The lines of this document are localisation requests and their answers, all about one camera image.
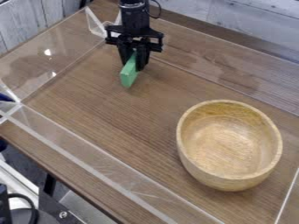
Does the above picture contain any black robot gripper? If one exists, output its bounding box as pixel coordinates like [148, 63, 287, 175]
[106, 5, 164, 71]

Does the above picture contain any green rectangular block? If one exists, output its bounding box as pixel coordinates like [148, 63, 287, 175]
[120, 53, 138, 88]

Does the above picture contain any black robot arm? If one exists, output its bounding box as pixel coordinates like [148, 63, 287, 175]
[106, 0, 164, 71]

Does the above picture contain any brown wooden bowl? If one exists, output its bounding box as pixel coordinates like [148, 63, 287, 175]
[176, 100, 283, 192]

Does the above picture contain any black table leg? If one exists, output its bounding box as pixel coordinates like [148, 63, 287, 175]
[43, 174, 56, 196]

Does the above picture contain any clear acrylic corner bracket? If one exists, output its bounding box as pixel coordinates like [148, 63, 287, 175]
[84, 7, 122, 39]

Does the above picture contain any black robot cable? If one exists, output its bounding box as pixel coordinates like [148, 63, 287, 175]
[148, 0, 163, 20]

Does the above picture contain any clear acrylic barrier wall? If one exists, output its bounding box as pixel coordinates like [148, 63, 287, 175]
[0, 84, 224, 224]

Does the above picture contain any grey metal base plate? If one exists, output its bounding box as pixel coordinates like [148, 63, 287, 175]
[0, 193, 87, 224]

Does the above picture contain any black cable loop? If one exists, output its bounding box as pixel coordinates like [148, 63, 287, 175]
[0, 193, 39, 224]

